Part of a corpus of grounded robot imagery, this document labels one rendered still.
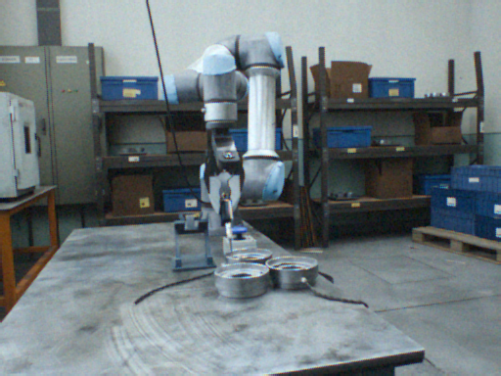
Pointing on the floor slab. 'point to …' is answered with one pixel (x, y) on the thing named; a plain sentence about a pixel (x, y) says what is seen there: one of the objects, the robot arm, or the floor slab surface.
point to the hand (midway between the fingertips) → (225, 209)
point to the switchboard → (60, 111)
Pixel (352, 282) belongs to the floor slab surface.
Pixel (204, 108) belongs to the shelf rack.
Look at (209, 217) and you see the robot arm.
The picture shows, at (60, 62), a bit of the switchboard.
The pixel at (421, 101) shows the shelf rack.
